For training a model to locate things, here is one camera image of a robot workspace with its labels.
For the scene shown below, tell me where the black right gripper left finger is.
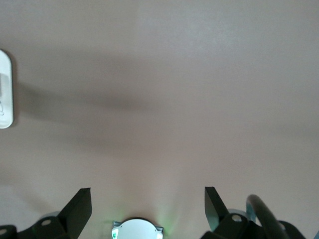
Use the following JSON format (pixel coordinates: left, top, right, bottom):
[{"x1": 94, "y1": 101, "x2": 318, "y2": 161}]
[{"x1": 0, "y1": 188, "x2": 93, "y2": 239}]

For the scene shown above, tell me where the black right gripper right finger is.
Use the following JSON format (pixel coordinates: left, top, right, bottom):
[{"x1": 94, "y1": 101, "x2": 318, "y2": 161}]
[{"x1": 204, "y1": 186, "x2": 265, "y2": 239}]

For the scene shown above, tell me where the cream plastic tray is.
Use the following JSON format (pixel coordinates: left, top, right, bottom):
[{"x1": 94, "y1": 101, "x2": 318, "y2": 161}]
[{"x1": 0, "y1": 49, "x2": 14, "y2": 129}]

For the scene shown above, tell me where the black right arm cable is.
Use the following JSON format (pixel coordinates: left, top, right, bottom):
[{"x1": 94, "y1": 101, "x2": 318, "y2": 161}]
[{"x1": 246, "y1": 194, "x2": 304, "y2": 239}]

